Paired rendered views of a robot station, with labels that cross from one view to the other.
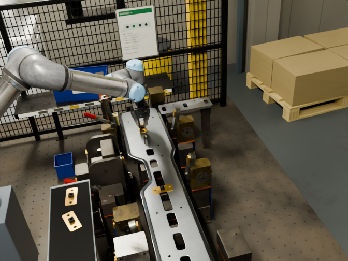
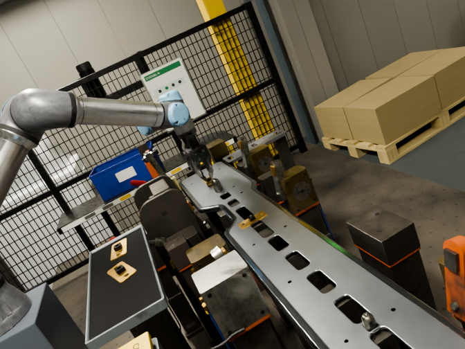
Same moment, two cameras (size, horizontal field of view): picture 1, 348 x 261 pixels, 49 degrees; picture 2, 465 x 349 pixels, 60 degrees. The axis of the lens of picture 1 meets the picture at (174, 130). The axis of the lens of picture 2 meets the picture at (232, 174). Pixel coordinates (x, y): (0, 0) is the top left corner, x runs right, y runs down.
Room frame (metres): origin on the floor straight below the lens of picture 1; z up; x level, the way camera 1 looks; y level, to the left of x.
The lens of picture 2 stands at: (0.12, 0.06, 1.51)
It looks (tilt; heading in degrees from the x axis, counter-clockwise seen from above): 19 degrees down; 0
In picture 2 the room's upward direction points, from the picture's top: 25 degrees counter-clockwise
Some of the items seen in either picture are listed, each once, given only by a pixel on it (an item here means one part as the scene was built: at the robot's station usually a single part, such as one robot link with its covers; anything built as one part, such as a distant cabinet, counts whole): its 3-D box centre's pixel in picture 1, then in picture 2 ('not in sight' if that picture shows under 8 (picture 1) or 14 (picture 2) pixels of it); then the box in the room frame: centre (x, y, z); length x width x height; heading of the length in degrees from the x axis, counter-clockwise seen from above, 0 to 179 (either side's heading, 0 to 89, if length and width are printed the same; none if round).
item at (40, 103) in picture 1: (96, 93); (149, 178); (1.99, 0.44, 1.01); 0.90 x 0.22 x 0.03; 101
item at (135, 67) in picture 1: (135, 73); (174, 106); (1.58, 0.16, 1.32); 0.09 x 0.08 x 0.11; 125
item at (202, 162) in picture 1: (203, 193); (313, 218); (1.24, -0.11, 0.87); 0.12 x 0.07 x 0.35; 101
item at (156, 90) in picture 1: (158, 117); (230, 176); (1.90, 0.08, 0.88); 0.08 x 0.08 x 0.36; 11
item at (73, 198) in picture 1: (71, 195); (117, 247); (0.97, 0.37, 1.17); 0.08 x 0.04 x 0.01; 7
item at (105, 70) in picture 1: (82, 83); (127, 169); (1.98, 0.51, 1.09); 0.30 x 0.17 x 0.13; 92
